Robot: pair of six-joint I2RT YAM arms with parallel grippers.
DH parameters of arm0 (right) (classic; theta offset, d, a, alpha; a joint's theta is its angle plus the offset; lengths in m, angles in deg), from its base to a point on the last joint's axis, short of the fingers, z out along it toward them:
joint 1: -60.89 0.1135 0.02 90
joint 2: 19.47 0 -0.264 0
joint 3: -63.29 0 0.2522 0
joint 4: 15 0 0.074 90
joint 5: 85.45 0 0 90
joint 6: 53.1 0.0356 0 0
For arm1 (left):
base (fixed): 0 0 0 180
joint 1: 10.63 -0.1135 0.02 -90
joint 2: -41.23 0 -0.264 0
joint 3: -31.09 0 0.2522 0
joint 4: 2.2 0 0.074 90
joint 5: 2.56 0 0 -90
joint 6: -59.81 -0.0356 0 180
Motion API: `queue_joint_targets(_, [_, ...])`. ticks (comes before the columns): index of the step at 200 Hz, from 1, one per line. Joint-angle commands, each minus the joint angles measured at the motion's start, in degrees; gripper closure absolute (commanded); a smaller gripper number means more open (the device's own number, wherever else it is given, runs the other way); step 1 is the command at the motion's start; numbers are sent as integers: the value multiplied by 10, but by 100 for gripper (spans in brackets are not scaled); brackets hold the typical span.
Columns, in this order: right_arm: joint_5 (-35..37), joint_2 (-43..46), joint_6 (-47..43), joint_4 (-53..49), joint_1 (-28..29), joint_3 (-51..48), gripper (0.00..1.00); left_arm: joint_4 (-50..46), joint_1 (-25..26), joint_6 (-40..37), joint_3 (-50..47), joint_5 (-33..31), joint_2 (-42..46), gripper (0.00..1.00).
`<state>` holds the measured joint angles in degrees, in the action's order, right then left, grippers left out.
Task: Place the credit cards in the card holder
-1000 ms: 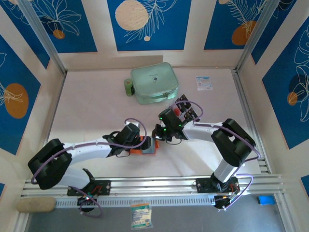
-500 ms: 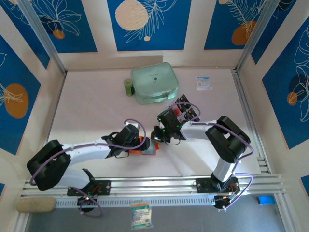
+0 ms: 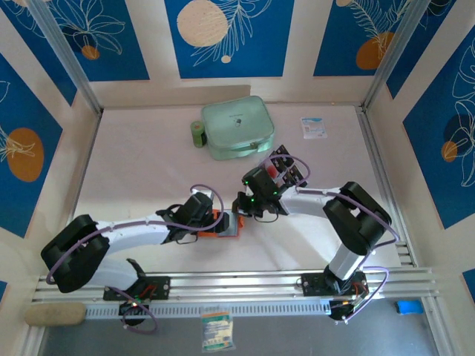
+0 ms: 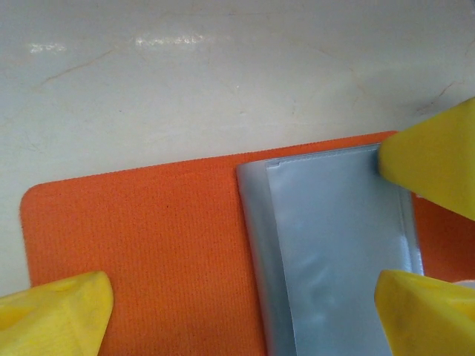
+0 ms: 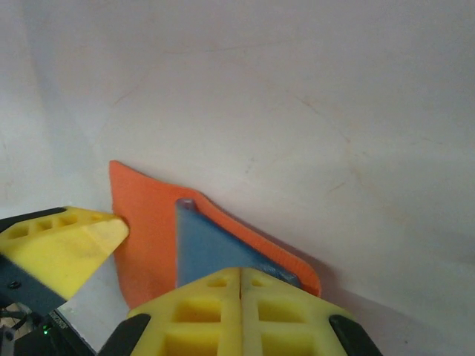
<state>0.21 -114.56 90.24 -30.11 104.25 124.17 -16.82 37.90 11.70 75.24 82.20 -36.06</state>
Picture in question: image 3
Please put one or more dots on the orange card holder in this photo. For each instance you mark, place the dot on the orange card holder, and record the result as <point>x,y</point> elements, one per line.
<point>230,228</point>

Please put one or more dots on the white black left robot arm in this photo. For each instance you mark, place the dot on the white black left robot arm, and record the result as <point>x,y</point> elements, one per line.
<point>130,231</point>

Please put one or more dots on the white card with red circle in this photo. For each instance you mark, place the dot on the white card with red circle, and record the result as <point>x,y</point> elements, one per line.
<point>272,170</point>

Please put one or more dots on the clear plastic card tray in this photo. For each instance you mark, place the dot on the clear plastic card tray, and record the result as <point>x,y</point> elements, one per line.
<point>306,181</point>

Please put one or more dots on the green cylinder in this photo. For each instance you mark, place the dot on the green cylinder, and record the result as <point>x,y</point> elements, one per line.
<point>197,133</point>

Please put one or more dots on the white blue sachet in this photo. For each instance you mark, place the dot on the white blue sachet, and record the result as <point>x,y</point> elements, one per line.
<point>314,128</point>

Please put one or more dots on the mint green zip pouch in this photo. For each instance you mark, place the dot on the mint green zip pouch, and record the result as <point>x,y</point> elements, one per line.
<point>234,111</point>

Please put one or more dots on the green white plastic packet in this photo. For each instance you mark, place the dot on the green white plastic packet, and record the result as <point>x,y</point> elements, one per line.
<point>217,330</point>

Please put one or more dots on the beige foam pad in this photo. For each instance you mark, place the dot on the beige foam pad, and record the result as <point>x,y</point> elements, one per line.
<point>55,314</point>

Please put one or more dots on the blue sponge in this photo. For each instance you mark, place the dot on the blue sponge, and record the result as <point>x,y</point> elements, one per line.
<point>409,307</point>

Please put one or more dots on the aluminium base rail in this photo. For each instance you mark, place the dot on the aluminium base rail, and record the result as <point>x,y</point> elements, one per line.
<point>237,283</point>

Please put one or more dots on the black electronics bracket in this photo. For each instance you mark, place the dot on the black electronics bracket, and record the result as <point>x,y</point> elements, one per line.
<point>339,313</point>
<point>128,311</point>

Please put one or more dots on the aluminium side rail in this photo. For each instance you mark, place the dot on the aluminium side rail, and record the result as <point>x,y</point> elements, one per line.
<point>384,185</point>
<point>80,185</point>

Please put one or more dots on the aluminium frame post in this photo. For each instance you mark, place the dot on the aluminium frame post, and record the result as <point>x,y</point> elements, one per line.
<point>394,55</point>
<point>70,55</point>

